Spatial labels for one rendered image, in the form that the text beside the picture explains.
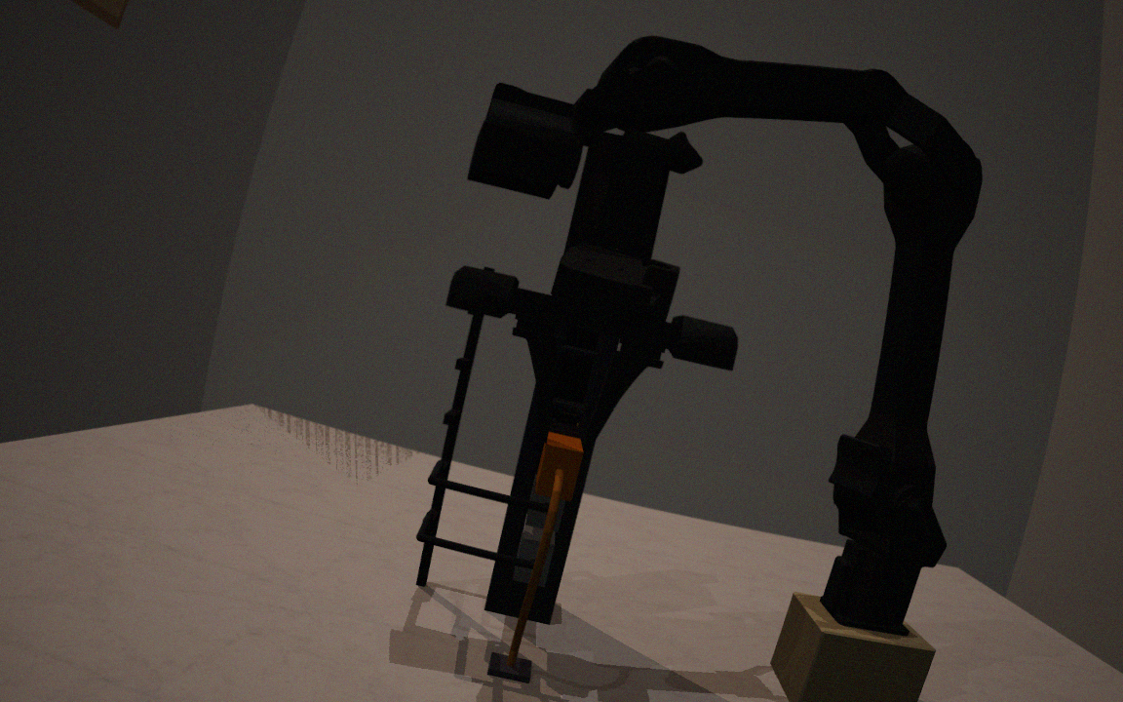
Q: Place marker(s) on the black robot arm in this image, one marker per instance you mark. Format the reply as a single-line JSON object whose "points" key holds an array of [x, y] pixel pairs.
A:
{"points": [[884, 476]]}

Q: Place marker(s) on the orange power plug with cord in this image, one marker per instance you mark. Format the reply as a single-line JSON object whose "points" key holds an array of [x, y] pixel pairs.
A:
{"points": [[558, 465]]}

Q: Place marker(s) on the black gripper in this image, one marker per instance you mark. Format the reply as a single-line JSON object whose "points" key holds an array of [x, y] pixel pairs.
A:
{"points": [[688, 339]]}

